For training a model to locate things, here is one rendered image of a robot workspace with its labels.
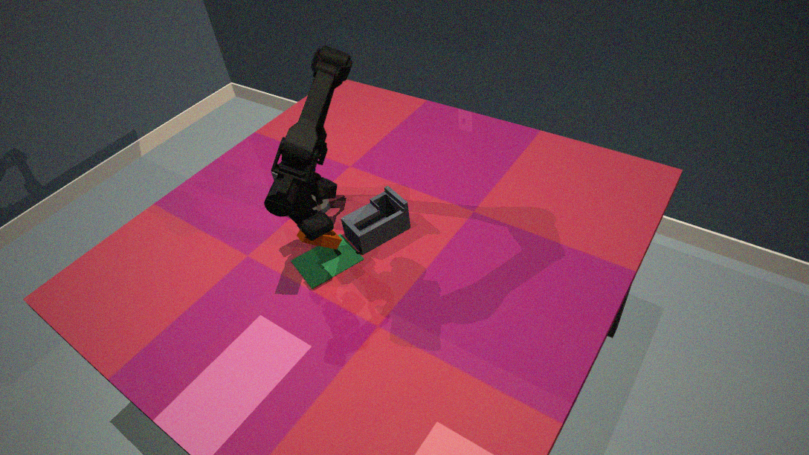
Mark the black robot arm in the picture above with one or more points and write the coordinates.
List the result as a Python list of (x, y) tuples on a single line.
[(305, 142)]

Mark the orange l-shaped part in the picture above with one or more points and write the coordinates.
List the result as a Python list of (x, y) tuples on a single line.
[(328, 240)]

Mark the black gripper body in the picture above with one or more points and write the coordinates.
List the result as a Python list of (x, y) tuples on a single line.
[(314, 223)]

